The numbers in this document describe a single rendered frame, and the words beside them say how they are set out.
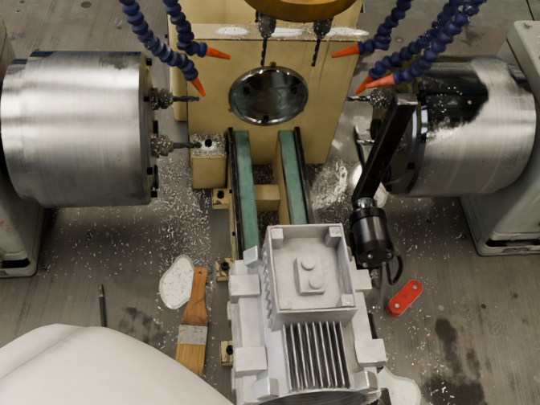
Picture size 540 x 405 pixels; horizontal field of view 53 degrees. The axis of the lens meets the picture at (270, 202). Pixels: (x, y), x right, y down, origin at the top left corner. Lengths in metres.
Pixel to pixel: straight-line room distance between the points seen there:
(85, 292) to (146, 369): 0.87
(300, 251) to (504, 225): 0.51
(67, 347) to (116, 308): 0.85
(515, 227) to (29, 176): 0.86
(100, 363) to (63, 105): 0.67
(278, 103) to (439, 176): 0.32
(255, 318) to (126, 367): 0.55
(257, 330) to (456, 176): 0.42
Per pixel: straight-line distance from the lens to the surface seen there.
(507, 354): 1.14
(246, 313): 0.74
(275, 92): 1.01
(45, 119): 0.83
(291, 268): 0.72
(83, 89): 0.84
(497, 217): 1.13
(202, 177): 1.12
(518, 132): 0.96
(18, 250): 1.03
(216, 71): 0.98
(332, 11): 0.73
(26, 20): 1.55
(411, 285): 1.10
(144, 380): 0.19
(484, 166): 0.95
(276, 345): 0.71
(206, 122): 1.07
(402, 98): 0.74
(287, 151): 1.07
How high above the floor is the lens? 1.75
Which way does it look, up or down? 57 degrees down
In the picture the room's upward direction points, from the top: 11 degrees clockwise
